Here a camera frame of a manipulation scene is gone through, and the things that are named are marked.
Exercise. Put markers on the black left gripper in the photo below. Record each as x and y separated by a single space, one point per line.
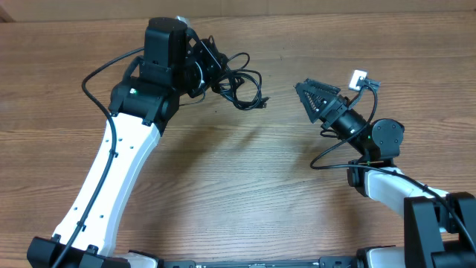
201 50

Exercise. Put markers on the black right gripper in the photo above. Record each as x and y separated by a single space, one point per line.
327 97

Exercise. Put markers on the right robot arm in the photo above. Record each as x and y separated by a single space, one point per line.
439 227

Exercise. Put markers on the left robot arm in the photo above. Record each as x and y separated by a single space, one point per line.
173 62

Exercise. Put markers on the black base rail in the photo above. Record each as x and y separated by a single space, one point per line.
256 264

